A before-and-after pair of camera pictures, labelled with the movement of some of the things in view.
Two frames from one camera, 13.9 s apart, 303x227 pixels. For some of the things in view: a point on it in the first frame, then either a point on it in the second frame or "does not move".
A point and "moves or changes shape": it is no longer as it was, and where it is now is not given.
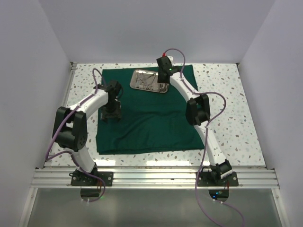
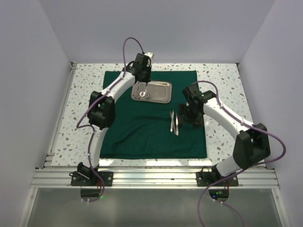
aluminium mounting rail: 150,178 does not move
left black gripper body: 111,106 -> 147,74
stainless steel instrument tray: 146,80 moves or changes shape
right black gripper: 160,79 -> 197,122
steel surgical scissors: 148,81 -> 144,93
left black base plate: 78,178 does not move
